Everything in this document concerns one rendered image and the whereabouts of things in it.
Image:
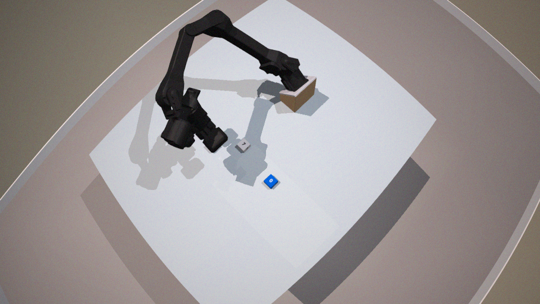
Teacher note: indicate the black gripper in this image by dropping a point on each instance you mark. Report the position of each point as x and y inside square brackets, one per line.
[213, 138]

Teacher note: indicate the blue block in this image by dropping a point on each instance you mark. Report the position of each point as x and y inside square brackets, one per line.
[270, 181]

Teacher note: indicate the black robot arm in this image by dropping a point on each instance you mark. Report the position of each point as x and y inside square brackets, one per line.
[186, 108]

